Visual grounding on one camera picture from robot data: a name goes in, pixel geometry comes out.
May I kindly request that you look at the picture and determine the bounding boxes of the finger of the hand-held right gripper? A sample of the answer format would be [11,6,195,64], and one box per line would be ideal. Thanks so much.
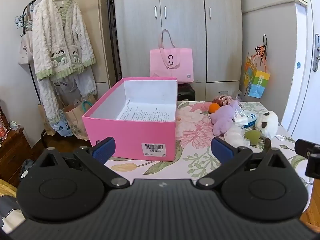
[305,152,320,180]
[294,139,320,158]

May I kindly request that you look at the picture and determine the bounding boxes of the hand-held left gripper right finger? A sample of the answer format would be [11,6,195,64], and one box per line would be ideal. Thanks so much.
[196,137,292,189]

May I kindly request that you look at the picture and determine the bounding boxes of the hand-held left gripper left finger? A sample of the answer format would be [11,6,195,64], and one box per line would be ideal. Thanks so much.
[30,137,130,188]

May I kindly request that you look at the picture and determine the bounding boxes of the pink cardboard box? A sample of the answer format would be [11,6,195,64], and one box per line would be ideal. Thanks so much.
[82,77,178,162]

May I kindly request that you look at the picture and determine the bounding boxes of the green makeup sponge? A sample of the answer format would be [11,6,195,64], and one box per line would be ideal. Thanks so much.
[244,129,261,145]

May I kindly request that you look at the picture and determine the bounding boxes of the white crumpled plastic bag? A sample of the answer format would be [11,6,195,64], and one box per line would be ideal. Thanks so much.
[223,124,251,147]

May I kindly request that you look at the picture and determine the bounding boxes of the purple plush toy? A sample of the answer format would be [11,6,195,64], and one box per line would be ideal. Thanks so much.
[209,100,241,137]

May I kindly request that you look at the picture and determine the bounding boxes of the floral tablecloth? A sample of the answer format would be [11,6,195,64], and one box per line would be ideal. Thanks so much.
[103,101,317,187]

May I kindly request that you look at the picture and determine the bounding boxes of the brown kraft paper bag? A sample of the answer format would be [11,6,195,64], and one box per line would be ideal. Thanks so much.
[37,102,57,136]
[62,97,97,141]

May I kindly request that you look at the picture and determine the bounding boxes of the white plush toy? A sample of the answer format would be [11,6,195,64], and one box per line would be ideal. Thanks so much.
[254,110,279,140]

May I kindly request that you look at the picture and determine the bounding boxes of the floral fabric scrunchie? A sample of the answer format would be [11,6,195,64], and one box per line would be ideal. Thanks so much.
[212,94,235,107]

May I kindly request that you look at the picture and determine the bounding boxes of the blue white printed bag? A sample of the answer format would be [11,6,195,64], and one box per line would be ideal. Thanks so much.
[49,109,76,137]

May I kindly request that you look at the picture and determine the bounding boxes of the printed paper sheet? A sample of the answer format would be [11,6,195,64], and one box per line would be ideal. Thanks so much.
[116,104,176,123]

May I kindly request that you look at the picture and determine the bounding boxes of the black suitcase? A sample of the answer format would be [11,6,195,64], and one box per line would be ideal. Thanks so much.
[177,82,196,102]

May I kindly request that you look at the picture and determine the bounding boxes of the grey fluffy pants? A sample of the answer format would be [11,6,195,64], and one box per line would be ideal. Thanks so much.
[53,74,98,98]

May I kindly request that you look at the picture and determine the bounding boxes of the colourful gift bag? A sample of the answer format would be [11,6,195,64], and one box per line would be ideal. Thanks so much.
[243,54,271,99]

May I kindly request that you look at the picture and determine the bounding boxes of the wooden nightstand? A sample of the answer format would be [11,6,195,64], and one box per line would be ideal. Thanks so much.
[0,127,33,188]

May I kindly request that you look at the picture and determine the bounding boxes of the pink paper shopping bag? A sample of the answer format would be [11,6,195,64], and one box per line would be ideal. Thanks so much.
[149,29,194,83]

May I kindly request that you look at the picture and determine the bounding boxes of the black metal clothes rack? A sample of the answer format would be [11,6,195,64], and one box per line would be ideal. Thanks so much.
[21,0,72,148]

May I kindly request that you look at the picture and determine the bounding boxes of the grey yellow bedding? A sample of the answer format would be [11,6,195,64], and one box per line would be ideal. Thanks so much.
[0,179,27,233]

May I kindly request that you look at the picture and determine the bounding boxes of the white green fluffy cardigan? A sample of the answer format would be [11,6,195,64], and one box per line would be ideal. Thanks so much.
[32,0,97,128]

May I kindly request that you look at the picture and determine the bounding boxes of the beige wardrobe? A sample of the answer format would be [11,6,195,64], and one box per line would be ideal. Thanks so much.
[110,0,298,124]

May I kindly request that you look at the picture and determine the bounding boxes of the white canvas tote bag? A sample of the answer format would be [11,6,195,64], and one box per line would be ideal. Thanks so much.
[17,12,35,66]

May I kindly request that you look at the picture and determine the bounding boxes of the silver door handle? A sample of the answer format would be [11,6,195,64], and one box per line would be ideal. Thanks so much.
[312,33,320,72]

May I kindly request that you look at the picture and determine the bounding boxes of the orange black string bundle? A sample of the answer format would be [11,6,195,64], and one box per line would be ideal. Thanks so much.
[254,34,270,63]

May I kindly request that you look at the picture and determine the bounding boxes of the green wire hangers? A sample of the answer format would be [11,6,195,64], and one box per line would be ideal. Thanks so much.
[14,14,33,31]

